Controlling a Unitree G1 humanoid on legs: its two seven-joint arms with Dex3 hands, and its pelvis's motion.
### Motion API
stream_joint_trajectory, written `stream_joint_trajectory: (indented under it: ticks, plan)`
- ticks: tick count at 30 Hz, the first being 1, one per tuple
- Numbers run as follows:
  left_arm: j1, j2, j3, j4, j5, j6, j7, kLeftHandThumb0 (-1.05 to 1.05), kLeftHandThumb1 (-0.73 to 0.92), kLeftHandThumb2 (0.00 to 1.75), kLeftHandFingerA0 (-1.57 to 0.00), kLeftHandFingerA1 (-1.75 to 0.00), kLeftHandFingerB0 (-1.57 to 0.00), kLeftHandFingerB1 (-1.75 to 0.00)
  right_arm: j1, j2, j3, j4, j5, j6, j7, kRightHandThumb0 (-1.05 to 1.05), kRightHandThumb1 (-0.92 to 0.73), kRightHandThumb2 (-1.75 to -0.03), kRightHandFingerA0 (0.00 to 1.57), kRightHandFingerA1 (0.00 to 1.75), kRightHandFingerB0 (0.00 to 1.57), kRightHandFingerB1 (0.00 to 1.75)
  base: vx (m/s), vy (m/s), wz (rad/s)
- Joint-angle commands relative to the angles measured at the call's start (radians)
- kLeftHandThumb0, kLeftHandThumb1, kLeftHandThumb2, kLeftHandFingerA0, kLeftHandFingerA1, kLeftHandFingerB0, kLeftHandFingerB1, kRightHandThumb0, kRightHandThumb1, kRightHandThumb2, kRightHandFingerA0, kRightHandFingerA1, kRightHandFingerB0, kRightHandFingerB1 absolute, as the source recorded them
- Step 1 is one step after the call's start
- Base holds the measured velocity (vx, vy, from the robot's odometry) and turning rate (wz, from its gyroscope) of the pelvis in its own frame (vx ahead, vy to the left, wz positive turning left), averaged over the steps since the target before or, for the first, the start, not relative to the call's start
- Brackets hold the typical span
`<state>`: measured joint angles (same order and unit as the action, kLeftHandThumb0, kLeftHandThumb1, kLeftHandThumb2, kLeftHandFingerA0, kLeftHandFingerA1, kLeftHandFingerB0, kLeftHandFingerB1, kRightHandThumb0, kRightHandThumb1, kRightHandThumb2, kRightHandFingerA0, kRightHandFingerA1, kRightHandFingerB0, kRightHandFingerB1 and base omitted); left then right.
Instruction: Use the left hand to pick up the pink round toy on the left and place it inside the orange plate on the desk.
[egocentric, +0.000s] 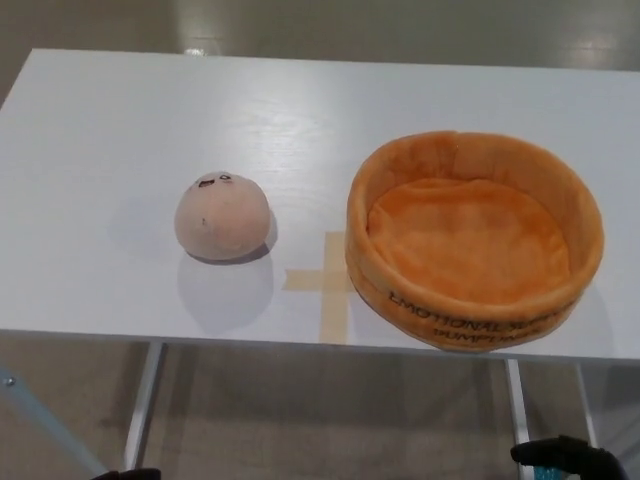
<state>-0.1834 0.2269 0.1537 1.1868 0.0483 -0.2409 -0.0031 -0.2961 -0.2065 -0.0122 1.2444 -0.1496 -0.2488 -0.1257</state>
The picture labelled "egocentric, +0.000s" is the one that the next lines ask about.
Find pink round plush toy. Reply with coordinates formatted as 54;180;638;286
173;169;274;263

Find white table leg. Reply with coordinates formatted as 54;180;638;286
573;361;600;442
504;356;532;447
122;341;167;472

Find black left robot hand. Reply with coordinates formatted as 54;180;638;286
102;467;162;480

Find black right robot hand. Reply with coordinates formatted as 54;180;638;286
509;434;602;480

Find orange plush round plate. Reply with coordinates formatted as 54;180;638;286
344;128;607;355

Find long beige tape strip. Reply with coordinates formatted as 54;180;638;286
318;230;352;346

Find light blue metal bar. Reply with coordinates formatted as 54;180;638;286
0;366;109;480

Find short beige tape strip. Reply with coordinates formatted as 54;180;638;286
284;267;326;294

